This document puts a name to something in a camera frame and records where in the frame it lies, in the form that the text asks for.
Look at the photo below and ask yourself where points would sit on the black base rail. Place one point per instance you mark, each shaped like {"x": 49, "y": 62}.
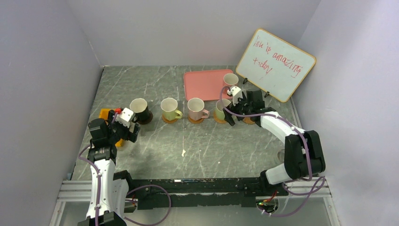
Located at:
{"x": 162, "y": 193}

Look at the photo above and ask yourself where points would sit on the pink serving tray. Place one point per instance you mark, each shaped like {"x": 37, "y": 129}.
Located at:
{"x": 205, "y": 85}

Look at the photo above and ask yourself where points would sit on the yellow plastic bin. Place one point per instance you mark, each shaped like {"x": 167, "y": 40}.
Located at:
{"x": 104, "y": 114}

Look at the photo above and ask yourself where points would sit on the green mug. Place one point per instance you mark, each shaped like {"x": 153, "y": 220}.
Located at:
{"x": 219, "y": 107}
{"x": 169, "y": 108}

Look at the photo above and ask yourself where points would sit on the black mug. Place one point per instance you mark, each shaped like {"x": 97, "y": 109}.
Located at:
{"x": 142, "y": 113}

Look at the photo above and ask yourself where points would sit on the light wooden coaster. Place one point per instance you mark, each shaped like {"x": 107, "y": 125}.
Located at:
{"x": 195, "y": 121}
{"x": 168, "y": 121}

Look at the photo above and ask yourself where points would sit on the whiteboard with red writing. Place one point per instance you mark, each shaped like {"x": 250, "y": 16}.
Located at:
{"x": 274, "y": 65}

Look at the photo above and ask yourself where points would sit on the pink mug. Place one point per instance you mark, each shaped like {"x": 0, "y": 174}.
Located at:
{"x": 230, "y": 79}
{"x": 197, "y": 111}

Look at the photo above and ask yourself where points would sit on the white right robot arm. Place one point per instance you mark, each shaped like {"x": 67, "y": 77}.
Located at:
{"x": 303, "y": 155}

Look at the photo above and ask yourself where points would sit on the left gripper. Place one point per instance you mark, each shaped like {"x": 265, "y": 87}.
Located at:
{"x": 112, "y": 120}

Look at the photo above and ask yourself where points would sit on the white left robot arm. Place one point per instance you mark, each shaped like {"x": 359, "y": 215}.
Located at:
{"x": 109, "y": 188}

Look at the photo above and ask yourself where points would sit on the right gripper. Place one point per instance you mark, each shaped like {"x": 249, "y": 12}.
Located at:
{"x": 242, "y": 99}

